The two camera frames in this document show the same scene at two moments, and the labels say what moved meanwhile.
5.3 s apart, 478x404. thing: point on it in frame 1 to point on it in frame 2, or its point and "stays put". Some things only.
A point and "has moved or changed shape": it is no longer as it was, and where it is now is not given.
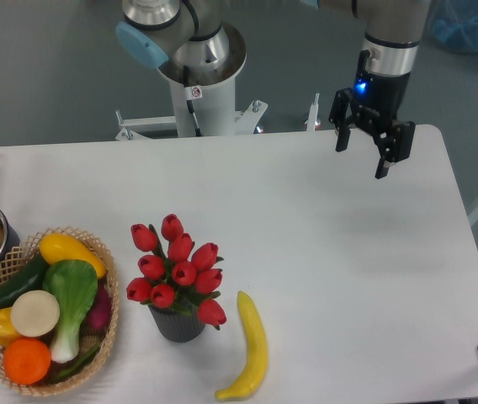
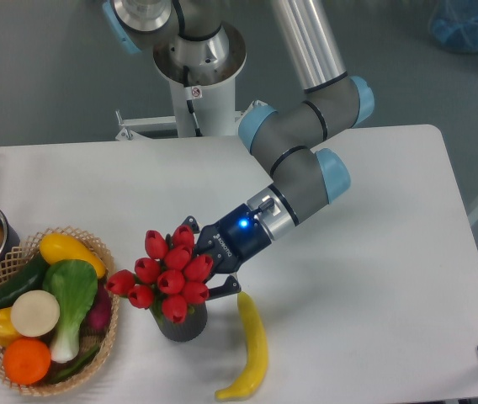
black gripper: (376, 102) to (227, 241)
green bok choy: (71, 286) stays put
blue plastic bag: (470, 26) stays put
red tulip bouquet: (176, 273) has moved or changed shape
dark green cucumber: (29, 279) stays put
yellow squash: (57, 247) stays put
